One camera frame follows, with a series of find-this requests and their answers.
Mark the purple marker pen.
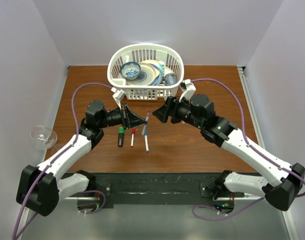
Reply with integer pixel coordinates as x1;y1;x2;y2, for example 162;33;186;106
141;111;151;135

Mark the grey patterned mug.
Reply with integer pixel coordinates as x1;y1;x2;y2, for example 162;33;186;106
162;73;178;86

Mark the white blue marker pen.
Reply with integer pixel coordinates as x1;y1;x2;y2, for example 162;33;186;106
144;138;150;153

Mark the green pen cap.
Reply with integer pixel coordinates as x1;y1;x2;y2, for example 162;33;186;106
118;127;125;134

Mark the blue rimmed plate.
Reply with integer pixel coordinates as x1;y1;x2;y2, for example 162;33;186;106
150;60;164;86

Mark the clear wine glass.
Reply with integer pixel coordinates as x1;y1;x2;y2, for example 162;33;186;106
30;125;64;155

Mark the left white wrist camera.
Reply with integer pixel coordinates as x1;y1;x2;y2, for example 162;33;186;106
111;87;126;110

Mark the beige swirl plate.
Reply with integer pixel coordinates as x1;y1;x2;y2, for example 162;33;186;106
126;63;159;86

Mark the white plastic dish basket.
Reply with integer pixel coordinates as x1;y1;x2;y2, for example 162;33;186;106
107;43;184;101

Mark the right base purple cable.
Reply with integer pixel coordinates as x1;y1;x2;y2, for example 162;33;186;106
191;197;265;221

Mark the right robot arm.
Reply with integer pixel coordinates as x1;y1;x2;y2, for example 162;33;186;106
152;94;305;211

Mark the aluminium frame rail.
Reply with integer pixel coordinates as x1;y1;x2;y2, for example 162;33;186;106
237;66;266;149

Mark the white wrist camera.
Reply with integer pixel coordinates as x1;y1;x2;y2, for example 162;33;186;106
179;79;196;102
111;87;126;110

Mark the white red marker pen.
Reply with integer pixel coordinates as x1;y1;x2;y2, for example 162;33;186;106
130;133;135;148

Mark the black green highlighter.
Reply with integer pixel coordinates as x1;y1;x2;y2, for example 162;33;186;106
117;132;124;147

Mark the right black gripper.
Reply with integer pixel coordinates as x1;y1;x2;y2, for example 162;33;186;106
152;95;204;129

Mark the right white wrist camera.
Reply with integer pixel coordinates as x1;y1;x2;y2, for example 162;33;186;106
179;79;196;102

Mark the blue white porcelain bowl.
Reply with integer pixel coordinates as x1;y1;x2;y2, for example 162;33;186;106
120;61;141;81

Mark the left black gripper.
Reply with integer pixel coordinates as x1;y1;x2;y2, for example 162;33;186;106
98;102;147;130

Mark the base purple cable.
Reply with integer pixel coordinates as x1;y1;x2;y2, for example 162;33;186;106
191;197;265;221
77;189;107;215

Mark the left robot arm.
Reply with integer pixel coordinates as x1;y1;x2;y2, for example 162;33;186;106
16;100;147;217

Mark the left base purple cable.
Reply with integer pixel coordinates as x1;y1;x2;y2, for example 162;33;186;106
77;189;107;215

